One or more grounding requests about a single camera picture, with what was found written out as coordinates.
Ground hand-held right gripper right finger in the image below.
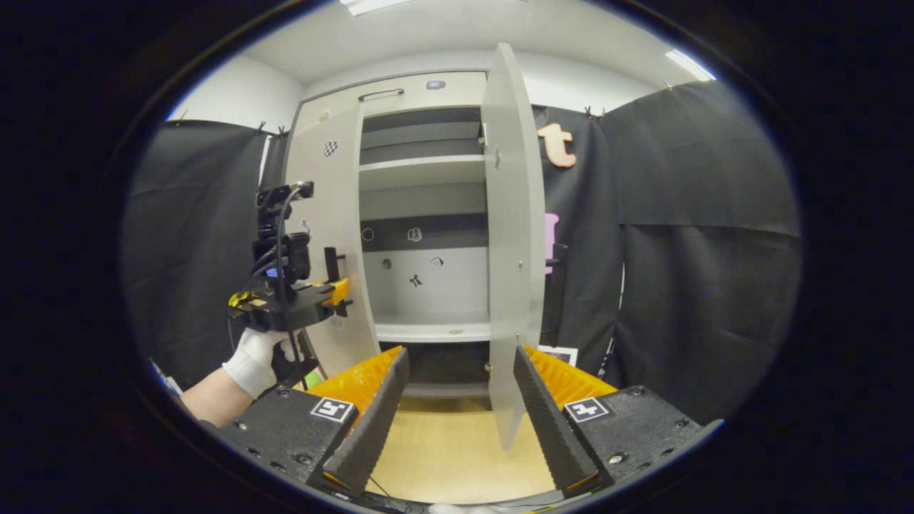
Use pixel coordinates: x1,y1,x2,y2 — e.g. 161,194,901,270
513,345,722,499

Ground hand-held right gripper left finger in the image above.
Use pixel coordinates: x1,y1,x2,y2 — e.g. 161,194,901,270
202,346,410,500

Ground beige door with checkered sticker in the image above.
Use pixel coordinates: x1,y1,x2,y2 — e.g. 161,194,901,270
285,100,381,381

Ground beige door with box stickers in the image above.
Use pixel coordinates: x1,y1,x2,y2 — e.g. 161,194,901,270
479,42,548,451

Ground beige double-door shoe cabinet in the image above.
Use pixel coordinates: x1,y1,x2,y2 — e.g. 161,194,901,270
284,69,549,400

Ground white cabinet shelf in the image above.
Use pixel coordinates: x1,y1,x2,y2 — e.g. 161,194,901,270
358,155,488,192
360,121,483,150
372,311,493,344

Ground white portrait book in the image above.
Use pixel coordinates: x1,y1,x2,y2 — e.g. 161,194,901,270
536,345,580,368

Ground black backdrop cloth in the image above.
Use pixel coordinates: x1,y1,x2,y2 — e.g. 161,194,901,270
120,79,803,427

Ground long ceiling light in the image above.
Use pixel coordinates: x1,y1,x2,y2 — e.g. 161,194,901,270
340,0,413,17
665,48,718,83

